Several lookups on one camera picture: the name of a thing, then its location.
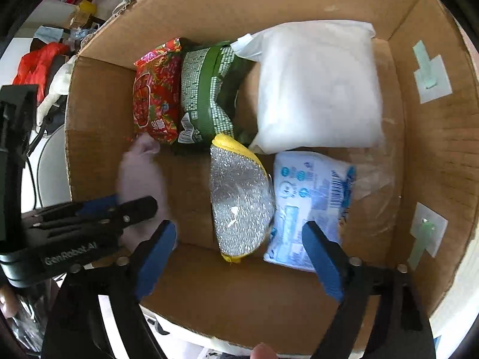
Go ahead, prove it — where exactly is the brown cardboard box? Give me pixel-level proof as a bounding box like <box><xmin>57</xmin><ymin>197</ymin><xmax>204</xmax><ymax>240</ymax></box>
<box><xmin>64</xmin><ymin>0</ymin><xmax>479</xmax><ymax>356</ymax></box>

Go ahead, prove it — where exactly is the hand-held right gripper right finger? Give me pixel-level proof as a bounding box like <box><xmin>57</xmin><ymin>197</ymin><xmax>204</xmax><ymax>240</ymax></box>
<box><xmin>301</xmin><ymin>221</ymin><xmax>436</xmax><ymax>359</ymax></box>

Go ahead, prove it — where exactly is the white round container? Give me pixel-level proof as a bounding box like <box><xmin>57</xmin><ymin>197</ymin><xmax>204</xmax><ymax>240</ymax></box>
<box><xmin>37</xmin><ymin>123</ymin><xmax>72</xmax><ymax>208</ymax></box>

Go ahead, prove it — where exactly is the green patterned packet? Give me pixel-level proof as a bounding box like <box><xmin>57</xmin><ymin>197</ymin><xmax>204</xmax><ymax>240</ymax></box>
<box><xmin>178</xmin><ymin>41</ymin><xmax>259</xmax><ymax>155</ymax></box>

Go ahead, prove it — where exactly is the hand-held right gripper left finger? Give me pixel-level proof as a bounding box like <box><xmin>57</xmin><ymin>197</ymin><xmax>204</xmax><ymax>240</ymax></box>
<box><xmin>41</xmin><ymin>220</ymin><xmax>177</xmax><ymax>359</ymax></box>

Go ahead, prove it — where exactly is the person's right hand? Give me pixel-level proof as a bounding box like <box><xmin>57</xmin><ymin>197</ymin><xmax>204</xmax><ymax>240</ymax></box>
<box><xmin>250</xmin><ymin>342</ymin><xmax>278</xmax><ymax>359</ymax></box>

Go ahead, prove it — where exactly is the blue white wipes packet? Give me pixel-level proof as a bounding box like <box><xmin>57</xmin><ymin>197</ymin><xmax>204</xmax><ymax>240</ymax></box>
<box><xmin>263</xmin><ymin>151</ymin><xmax>357</xmax><ymax>273</ymax></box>

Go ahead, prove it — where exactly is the black cable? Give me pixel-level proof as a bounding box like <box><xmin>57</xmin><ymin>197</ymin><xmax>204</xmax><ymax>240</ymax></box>
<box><xmin>26</xmin><ymin>114</ymin><xmax>57</xmax><ymax>210</ymax></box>

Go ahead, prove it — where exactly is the white cloth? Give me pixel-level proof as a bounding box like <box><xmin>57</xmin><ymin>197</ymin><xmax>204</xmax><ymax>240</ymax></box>
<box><xmin>37</xmin><ymin>55</ymin><xmax>77</xmax><ymax>126</ymax></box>

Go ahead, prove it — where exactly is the silver yellow scouring sponge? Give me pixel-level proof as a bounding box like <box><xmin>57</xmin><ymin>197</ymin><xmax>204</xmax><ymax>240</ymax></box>
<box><xmin>210</xmin><ymin>133</ymin><xmax>276</xmax><ymax>267</ymax></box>

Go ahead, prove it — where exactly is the red floral packet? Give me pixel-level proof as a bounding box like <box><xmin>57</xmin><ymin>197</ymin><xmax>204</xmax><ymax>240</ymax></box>
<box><xmin>133</xmin><ymin>37</ymin><xmax>184</xmax><ymax>145</ymax></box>

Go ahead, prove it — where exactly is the blue face mask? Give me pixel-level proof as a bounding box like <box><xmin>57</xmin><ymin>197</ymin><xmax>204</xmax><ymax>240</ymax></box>
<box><xmin>34</xmin><ymin>26</ymin><xmax>63</xmax><ymax>44</ymax></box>

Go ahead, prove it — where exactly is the white padded bag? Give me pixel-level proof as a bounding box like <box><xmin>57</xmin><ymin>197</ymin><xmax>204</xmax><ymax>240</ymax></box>
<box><xmin>230</xmin><ymin>20</ymin><xmax>386</xmax><ymax>155</ymax></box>

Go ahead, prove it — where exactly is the person's left hand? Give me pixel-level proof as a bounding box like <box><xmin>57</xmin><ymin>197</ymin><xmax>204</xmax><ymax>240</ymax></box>
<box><xmin>0</xmin><ymin>287</ymin><xmax>17</xmax><ymax>319</ymax></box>

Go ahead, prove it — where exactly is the pale pink soft cloth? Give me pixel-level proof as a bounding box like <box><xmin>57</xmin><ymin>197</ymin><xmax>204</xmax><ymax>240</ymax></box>
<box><xmin>117</xmin><ymin>135</ymin><xmax>177</xmax><ymax>251</ymax></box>

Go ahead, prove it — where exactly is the red cloth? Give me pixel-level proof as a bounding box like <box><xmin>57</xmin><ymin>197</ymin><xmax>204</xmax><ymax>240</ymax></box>
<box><xmin>13</xmin><ymin>42</ymin><xmax>70</xmax><ymax>86</ymax></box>

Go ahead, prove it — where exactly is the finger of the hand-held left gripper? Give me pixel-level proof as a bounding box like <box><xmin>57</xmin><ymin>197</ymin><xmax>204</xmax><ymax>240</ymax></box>
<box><xmin>32</xmin><ymin>196</ymin><xmax>158</xmax><ymax>237</ymax></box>
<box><xmin>35</xmin><ymin>195</ymin><xmax>121</xmax><ymax>220</ymax></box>

